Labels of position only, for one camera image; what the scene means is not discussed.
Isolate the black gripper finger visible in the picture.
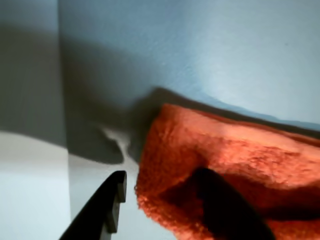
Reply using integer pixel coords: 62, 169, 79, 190
188, 166, 277, 240
58, 170, 128, 240

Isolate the orange terry towel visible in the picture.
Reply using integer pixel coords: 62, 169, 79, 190
134, 103, 320, 240

